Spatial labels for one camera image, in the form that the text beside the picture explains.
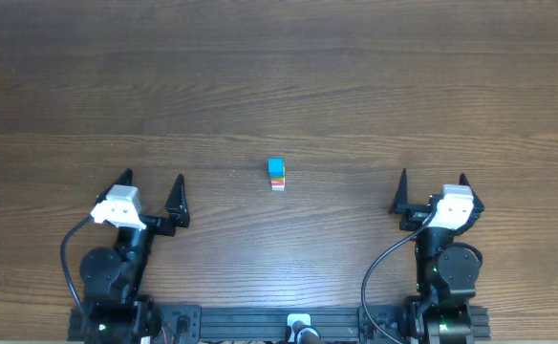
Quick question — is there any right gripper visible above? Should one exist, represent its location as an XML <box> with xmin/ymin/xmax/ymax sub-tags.
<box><xmin>387</xmin><ymin>167</ymin><xmax>486</xmax><ymax>233</ymax></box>

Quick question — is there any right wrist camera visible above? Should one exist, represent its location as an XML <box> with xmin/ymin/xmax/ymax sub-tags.
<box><xmin>430</xmin><ymin>183</ymin><xmax>475</xmax><ymax>229</ymax></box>

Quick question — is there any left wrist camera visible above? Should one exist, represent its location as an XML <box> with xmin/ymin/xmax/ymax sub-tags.
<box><xmin>90</xmin><ymin>184</ymin><xmax>147</xmax><ymax>231</ymax></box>

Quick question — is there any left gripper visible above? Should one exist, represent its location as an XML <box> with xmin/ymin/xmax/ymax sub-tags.
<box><xmin>95</xmin><ymin>167</ymin><xmax>192</xmax><ymax>239</ymax></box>

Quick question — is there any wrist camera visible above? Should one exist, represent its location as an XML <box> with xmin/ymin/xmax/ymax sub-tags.
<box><xmin>90</xmin><ymin>184</ymin><xmax>147</xmax><ymax>231</ymax></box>
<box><xmin>430</xmin><ymin>183</ymin><xmax>475</xmax><ymax>229</ymax></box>

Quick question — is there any mounting rail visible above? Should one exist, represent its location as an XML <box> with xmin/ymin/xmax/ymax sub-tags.
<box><xmin>67</xmin><ymin>304</ymin><xmax>492</xmax><ymax>344</ymax></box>

